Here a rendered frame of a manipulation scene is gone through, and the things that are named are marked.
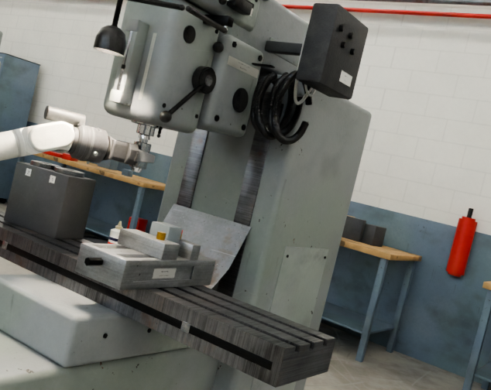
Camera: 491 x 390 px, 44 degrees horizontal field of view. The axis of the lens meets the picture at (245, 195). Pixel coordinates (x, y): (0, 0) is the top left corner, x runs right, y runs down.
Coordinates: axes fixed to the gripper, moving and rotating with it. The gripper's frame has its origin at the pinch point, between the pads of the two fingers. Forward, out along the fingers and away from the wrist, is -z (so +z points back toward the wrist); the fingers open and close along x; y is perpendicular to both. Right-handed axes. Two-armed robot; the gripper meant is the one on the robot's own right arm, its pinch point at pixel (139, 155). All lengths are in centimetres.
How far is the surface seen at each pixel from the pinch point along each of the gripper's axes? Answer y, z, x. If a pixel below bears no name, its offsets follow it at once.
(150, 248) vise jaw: 20.5, 0.9, -20.7
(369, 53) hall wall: -141, -335, 294
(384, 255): 36, -294, 175
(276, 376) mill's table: 35, -12, -62
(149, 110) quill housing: -11.7, 5.2, -10.9
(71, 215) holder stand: 22.2, 6.1, 24.0
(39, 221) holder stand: 26.1, 13.6, 28.0
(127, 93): -14.6, 9.8, -6.0
